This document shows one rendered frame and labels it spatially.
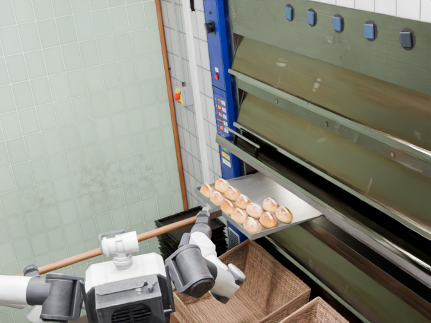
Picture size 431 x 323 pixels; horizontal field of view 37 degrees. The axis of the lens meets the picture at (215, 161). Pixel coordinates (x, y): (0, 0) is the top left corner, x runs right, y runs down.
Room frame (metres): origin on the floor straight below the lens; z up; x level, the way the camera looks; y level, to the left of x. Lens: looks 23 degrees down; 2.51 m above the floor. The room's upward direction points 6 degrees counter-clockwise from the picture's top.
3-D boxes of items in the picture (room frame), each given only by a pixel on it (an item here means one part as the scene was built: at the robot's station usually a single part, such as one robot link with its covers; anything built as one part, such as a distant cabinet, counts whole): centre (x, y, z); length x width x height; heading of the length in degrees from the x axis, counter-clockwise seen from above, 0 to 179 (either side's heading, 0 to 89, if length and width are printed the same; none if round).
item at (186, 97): (3.45, 0.13, 1.46); 0.10 x 0.07 x 0.10; 23
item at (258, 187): (2.59, -0.16, 1.19); 0.55 x 0.36 x 0.03; 24
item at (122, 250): (1.83, 0.33, 1.47); 0.10 x 0.07 x 0.09; 99
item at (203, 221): (2.38, 0.09, 1.19); 0.12 x 0.10 x 0.13; 169
